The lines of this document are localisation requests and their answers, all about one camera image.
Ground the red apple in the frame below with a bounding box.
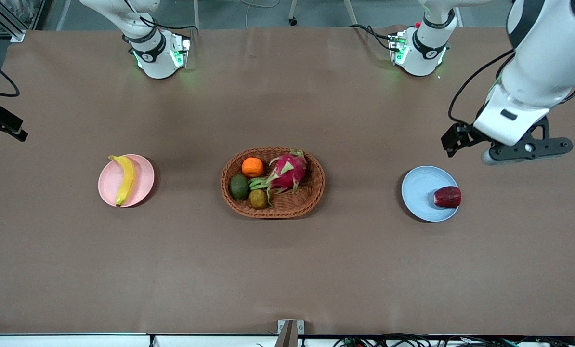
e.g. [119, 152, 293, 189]
[433, 186, 462, 209]

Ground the yellow banana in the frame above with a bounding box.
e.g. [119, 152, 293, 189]
[108, 155, 137, 207]

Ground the blue plate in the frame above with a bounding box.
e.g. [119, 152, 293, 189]
[401, 166, 459, 223]

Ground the pink plate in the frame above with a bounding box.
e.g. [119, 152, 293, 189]
[98, 154, 155, 208]

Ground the pink dragon fruit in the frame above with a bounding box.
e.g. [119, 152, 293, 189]
[248, 149, 308, 205]

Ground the brown wicker basket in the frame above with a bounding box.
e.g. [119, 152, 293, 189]
[220, 147, 326, 220]

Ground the orange fruit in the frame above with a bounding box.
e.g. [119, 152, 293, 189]
[242, 157, 264, 178]

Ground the brown kiwi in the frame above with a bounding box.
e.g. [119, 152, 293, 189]
[248, 189, 269, 209]

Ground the brown table cover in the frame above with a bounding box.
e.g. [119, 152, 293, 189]
[0, 25, 575, 336]

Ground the green avocado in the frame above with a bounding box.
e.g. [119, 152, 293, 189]
[229, 173, 249, 200]

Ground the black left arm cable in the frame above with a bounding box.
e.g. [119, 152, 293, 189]
[449, 48, 517, 126]

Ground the aluminium frame post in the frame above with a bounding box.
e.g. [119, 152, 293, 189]
[0, 0, 26, 43]

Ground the black base cable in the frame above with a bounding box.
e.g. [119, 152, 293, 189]
[349, 23, 395, 52]

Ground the black cable bundle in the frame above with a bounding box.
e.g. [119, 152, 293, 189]
[333, 333, 575, 347]

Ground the white table edge rail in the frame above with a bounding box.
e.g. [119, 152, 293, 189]
[0, 333, 278, 347]

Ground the grey metal camera mount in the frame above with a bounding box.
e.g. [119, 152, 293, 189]
[277, 319, 305, 347]

